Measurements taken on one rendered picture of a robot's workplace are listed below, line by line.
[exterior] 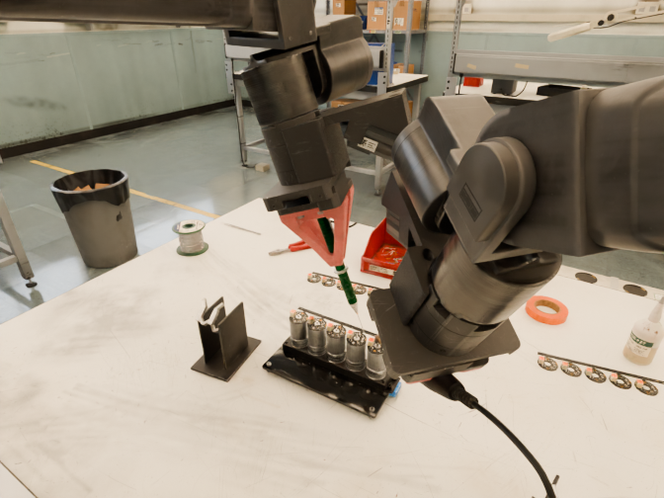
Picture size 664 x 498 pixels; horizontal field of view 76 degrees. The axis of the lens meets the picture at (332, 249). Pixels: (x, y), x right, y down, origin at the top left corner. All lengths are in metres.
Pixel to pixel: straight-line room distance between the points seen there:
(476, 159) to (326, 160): 0.21
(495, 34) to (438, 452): 4.51
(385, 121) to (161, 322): 0.47
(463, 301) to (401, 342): 0.07
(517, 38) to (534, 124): 4.60
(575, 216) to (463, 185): 0.05
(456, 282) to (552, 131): 0.11
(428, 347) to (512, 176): 0.17
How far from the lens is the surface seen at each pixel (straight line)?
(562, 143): 0.18
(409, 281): 0.30
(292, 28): 0.37
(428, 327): 0.30
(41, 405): 0.64
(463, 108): 0.28
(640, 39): 4.71
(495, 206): 0.18
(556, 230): 0.18
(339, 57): 0.43
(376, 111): 0.38
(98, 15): 0.32
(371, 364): 0.53
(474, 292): 0.25
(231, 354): 0.59
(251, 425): 0.53
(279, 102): 0.39
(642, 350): 0.70
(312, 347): 0.56
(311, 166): 0.38
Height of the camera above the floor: 1.16
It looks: 29 degrees down
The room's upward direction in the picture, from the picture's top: straight up
